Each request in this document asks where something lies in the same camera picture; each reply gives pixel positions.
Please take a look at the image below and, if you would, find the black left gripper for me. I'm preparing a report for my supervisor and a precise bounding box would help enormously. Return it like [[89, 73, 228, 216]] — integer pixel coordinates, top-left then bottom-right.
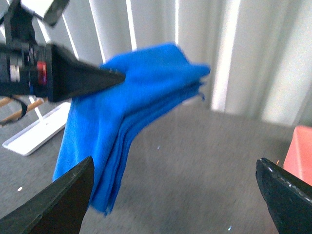
[[0, 0, 125, 102]]

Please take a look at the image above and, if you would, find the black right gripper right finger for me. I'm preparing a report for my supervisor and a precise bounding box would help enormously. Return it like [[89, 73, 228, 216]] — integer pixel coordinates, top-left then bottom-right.
[[255, 158, 312, 234]]

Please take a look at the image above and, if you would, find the white pleated curtain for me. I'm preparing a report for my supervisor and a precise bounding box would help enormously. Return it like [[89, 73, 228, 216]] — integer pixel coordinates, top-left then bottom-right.
[[33, 0, 312, 126]]

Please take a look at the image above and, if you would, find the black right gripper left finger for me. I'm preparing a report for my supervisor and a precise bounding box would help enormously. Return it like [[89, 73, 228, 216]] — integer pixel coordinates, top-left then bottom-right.
[[0, 156, 94, 234]]

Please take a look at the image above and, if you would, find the white rack with wooden bars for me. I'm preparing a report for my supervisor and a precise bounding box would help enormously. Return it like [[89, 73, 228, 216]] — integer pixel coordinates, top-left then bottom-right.
[[2, 96, 70, 156]]

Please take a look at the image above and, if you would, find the blue cloth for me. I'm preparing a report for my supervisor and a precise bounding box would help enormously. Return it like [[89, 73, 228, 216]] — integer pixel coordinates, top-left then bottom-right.
[[53, 43, 210, 215]]

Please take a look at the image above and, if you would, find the pink box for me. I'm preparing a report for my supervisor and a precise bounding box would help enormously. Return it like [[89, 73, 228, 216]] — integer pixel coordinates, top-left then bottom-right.
[[283, 125, 312, 186]]

